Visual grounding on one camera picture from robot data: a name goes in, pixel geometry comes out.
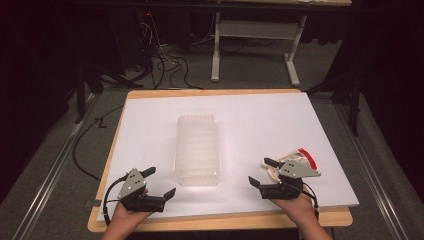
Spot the wooden table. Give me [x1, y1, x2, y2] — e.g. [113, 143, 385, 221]
[87, 88, 354, 234]

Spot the black floor cable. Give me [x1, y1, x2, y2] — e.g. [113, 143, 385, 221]
[72, 105, 125, 183]

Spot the black metal stand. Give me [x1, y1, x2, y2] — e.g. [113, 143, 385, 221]
[304, 71, 364, 138]
[73, 61, 145, 125]

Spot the clear plastic container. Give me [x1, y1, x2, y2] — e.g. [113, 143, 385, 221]
[172, 114, 222, 187]

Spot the person's right hand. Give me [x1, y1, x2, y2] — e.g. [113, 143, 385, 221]
[269, 187, 318, 228]

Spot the white board sheet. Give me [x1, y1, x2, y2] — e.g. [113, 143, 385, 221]
[96, 91, 361, 223]

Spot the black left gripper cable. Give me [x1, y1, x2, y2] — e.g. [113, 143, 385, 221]
[102, 173, 130, 226]

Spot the tangle of cables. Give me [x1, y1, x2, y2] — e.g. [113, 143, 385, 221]
[132, 9, 218, 91]

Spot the person's left hand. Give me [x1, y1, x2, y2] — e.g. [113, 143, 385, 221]
[110, 188, 153, 232]

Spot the clear plastic bag red strip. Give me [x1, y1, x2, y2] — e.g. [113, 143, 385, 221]
[261, 147, 318, 183]

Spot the white desk frame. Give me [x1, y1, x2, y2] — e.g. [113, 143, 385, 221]
[210, 0, 353, 89]

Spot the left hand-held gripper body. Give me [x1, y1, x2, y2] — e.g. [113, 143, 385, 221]
[117, 168, 167, 213]

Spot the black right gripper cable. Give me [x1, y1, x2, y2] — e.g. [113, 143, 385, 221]
[289, 181, 321, 221]

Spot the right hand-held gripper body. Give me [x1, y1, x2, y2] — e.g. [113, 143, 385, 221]
[259, 160, 323, 201]

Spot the metal floor rail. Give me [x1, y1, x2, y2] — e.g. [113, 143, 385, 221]
[11, 93, 102, 240]
[333, 99, 415, 240]

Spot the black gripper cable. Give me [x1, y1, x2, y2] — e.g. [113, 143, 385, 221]
[102, 173, 130, 226]
[289, 181, 321, 221]

